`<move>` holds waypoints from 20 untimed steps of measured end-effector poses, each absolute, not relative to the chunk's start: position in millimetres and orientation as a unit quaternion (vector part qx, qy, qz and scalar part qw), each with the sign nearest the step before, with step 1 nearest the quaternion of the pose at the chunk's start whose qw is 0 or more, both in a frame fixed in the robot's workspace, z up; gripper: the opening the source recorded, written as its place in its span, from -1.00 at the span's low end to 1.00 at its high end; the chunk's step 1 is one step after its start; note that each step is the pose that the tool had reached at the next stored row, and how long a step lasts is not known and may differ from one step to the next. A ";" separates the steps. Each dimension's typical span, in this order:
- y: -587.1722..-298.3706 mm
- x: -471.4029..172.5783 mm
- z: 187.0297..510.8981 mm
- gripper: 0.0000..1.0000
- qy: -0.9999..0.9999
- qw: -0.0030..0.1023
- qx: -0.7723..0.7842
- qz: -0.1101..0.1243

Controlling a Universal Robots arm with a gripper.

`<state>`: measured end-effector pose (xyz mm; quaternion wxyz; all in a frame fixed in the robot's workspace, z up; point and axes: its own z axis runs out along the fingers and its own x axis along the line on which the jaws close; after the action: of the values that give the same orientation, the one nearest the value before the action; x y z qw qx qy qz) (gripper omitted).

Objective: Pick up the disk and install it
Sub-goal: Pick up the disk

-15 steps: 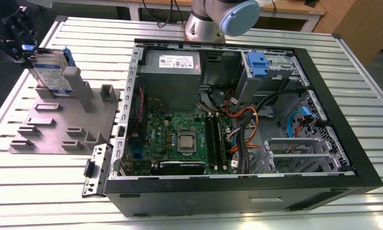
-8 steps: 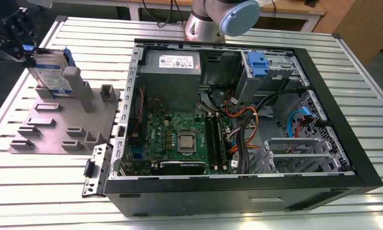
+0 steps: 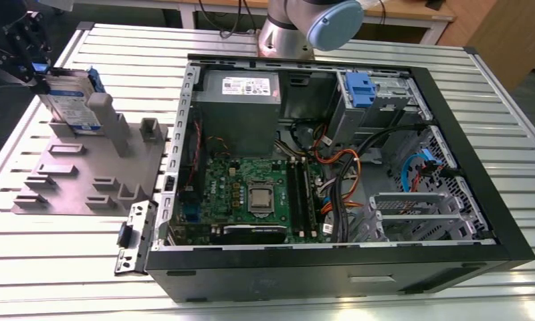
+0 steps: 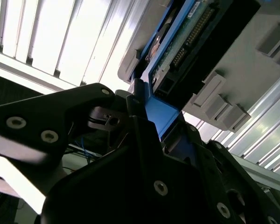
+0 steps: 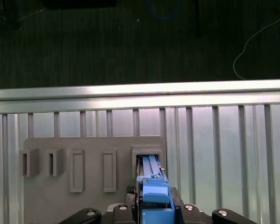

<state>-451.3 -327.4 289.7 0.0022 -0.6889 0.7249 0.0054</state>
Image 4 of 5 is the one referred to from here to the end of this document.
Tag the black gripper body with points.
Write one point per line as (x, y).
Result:
(102, 193)

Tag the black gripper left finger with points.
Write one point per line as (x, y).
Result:
(49, 109)

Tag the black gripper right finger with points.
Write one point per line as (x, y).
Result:
(224, 182)

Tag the hard disk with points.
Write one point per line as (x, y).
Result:
(165, 112)

